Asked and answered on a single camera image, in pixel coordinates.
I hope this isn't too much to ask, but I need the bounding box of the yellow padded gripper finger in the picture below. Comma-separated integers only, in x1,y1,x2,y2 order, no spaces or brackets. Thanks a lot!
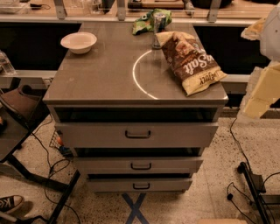
241,17,266,40
237,61,280,121

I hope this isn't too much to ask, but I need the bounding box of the brown chip bag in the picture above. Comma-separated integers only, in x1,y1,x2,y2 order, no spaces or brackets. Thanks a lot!
156,31,227,95

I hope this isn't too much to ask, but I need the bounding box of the green chip bag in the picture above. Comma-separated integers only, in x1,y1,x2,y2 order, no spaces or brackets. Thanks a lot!
132,9,172,35

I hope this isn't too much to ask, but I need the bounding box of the white paper bowl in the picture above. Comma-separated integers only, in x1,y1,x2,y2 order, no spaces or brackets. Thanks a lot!
60,32,97,54

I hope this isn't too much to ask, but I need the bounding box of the grey drawer cabinet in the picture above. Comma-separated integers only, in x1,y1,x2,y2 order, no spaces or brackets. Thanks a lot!
44,22,228,183

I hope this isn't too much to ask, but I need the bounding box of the bottom grey drawer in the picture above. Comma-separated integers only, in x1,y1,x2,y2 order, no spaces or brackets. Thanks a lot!
87,178,193,193

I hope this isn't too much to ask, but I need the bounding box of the grey drawer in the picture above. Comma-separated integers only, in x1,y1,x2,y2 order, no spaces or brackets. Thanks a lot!
87,178,193,193
55,122,218,148
74,157,202,175

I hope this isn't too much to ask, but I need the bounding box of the top grey drawer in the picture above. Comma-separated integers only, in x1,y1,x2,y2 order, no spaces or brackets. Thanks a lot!
55,122,218,148

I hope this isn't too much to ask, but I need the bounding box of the middle grey drawer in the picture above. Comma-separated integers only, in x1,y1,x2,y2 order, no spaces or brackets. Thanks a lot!
74,157,202,175

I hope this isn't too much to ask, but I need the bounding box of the brown padded chair seat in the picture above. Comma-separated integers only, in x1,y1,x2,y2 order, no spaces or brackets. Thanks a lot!
0,85,47,124

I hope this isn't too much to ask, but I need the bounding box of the clear plastic water bottle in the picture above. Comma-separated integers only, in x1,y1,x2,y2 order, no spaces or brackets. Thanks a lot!
0,51,16,75

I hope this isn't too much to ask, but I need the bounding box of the black and white sneaker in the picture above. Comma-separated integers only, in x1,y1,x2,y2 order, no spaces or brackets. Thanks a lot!
0,195,25,214

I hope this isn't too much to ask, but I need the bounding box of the black stand with cables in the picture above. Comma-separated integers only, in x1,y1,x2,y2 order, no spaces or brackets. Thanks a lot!
237,162,280,224

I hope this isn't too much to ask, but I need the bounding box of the black floor cable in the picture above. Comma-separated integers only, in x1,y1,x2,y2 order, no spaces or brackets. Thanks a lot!
30,115,81,224

